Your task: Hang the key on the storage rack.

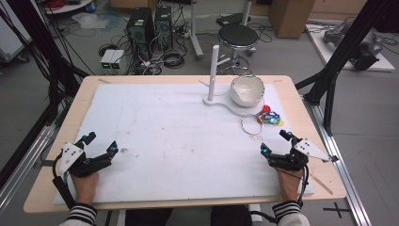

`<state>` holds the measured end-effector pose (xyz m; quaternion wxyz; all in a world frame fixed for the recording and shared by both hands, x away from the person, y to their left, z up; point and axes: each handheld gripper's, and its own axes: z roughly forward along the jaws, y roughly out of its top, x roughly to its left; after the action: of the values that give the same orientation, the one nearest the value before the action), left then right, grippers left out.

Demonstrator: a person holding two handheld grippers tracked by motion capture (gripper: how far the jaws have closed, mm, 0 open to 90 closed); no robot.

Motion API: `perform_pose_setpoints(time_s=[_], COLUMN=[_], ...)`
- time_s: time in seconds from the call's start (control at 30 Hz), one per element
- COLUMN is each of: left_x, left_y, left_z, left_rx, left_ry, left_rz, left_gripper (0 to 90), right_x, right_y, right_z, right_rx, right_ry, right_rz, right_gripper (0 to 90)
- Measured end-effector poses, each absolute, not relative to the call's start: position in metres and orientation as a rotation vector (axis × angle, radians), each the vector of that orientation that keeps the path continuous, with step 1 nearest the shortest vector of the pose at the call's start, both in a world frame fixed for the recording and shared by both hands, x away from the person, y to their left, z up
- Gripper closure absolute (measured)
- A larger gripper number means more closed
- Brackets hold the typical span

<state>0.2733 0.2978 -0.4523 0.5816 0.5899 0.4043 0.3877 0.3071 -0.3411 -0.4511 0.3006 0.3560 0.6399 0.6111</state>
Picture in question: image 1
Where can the white floor platform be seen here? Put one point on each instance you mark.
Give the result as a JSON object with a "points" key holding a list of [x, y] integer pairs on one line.
{"points": [[320, 47]]}

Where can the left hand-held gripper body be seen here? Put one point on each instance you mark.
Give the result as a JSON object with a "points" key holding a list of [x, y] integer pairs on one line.
{"points": [[82, 164]]}

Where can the white stand with post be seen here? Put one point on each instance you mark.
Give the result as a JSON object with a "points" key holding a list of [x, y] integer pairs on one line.
{"points": [[213, 72]]}

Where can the white bowl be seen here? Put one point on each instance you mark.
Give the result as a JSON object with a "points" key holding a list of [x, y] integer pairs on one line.
{"points": [[247, 90]]}

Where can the round white table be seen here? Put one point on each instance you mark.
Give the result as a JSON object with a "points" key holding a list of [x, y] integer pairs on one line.
{"points": [[67, 7]]}

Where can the white power supply box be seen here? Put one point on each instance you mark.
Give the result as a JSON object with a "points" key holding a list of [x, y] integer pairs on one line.
{"points": [[106, 59], [118, 60]]}

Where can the grey robot machine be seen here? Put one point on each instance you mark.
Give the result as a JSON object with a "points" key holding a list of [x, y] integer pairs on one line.
{"points": [[360, 47]]}

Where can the white foam mat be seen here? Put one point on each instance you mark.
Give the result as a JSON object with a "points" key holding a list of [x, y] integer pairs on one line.
{"points": [[175, 144]]}

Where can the person's leg in black trousers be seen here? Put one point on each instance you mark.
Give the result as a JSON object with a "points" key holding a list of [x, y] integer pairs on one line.
{"points": [[147, 218], [230, 216]]}

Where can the person's left hand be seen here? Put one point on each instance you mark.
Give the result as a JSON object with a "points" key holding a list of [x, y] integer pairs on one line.
{"points": [[85, 187]]}

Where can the thin wooden stick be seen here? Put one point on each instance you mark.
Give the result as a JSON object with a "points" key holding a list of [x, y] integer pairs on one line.
{"points": [[321, 184]]}

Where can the aluminium floor rail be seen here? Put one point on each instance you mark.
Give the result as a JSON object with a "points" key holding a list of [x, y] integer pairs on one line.
{"points": [[342, 169], [25, 160]]}

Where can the bunch of coloured key tags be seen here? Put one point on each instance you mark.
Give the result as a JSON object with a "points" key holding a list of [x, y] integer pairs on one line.
{"points": [[270, 117]]}

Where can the clear plastic sheet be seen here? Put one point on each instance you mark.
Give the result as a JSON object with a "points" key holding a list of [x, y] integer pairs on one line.
{"points": [[91, 21]]}

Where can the black metal frame strut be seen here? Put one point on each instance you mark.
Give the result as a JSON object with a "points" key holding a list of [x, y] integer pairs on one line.
{"points": [[342, 50]]}

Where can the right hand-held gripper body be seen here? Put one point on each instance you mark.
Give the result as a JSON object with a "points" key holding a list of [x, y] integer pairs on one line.
{"points": [[291, 160]]}

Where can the person's right hand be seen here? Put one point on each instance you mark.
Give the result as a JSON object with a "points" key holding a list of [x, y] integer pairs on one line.
{"points": [[288, 185]]}

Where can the white table leg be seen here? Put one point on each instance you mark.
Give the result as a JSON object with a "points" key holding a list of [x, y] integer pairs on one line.
{"points": [[194, 31]]}

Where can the black computer tower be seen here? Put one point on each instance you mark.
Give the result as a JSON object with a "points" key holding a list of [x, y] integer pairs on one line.
{"points": [[139, 29], [163, 26]]}

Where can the black round stool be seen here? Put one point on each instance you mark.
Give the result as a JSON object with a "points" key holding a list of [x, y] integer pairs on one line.
{"points": [[237, 36]]}

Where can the cardboard box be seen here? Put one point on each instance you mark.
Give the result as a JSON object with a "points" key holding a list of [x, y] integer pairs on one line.
{"points": [[290, 17]]}

